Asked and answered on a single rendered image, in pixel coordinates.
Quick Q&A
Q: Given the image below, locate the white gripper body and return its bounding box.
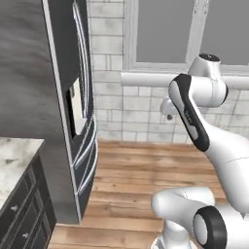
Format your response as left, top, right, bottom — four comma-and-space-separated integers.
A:
160, 96, 179, 123

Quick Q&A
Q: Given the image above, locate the dark steel fridge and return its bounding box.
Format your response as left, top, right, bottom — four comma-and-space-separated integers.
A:
0, 0, 99, 226

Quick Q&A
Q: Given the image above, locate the white framed window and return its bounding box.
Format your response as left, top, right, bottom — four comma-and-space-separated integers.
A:
120, 0, 249, 91

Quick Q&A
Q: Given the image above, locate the dark base cabinet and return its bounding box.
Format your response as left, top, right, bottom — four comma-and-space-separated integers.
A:
0, 155, 58, 249

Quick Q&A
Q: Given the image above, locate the dark cabinet drawer front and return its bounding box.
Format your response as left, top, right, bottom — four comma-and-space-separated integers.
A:
6, 189, 47, 249
0, 166, 38, 236

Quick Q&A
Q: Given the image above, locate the silver fridge door handle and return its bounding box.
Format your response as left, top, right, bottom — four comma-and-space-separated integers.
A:
72, 0, 88, 119
83, 18, 94, 119

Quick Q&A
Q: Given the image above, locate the silver fridge drawer handle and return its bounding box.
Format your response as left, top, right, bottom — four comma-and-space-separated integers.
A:
71, 117, 98, 167
76, 140, 99, 196

